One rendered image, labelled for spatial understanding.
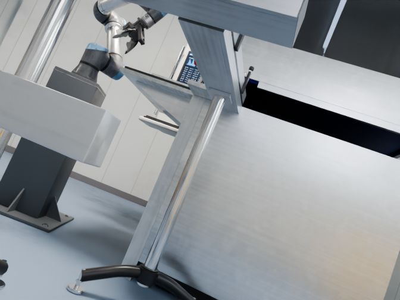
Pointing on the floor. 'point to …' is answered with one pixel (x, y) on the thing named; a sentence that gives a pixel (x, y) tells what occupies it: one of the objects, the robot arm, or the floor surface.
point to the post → (163, 182)
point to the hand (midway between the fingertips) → (119, 47)
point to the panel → (283, 215)
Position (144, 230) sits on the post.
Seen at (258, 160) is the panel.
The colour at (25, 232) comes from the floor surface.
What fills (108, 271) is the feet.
